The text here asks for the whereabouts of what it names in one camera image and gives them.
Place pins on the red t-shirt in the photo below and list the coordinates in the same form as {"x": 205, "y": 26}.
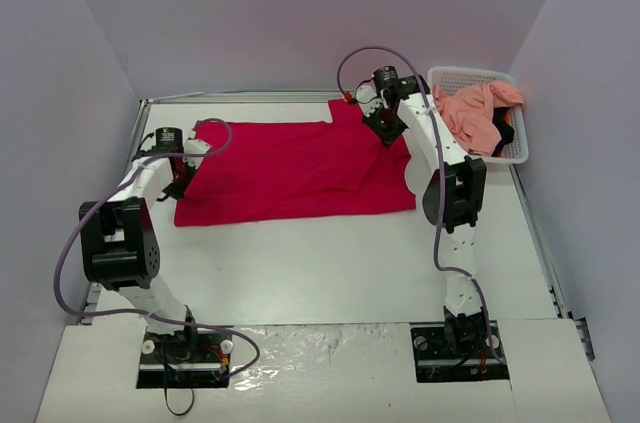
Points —
{"x": 291, "y": 170}

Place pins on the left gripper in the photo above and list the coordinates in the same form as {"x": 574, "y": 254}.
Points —
{"x": 176, "y": 185}

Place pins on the salmon pink t-shirt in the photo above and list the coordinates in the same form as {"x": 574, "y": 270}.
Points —
{"x": 468, "y": 113}

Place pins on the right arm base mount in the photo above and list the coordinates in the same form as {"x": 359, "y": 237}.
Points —
{"x": 478, "y": 357}

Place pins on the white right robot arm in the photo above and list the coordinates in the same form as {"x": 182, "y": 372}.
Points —
{"x": 452, "y": 199}

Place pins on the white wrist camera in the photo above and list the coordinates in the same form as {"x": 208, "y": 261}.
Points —
{"x": 195, "y": 149}
{"x": 365, "y": 97}

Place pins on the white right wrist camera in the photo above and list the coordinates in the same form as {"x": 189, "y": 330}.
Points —
{"x": 365, "y": 97}

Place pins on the black garment in basket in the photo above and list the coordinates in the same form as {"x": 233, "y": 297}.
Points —
{"x": 505, "y": 130}

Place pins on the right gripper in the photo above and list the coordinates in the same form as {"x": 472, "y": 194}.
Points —
{"x": 386, "y": 128}

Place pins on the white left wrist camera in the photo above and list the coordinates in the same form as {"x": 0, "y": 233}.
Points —
{"x": 195, "y": 149}

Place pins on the white plastic laundry basket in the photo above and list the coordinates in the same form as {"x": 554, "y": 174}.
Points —
{"x": 452, "y": 79}

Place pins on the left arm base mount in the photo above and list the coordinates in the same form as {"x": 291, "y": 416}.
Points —
{"x": 191, "y": 360}

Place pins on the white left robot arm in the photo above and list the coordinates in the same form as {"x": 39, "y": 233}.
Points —
{"x": 119, "y": 247}

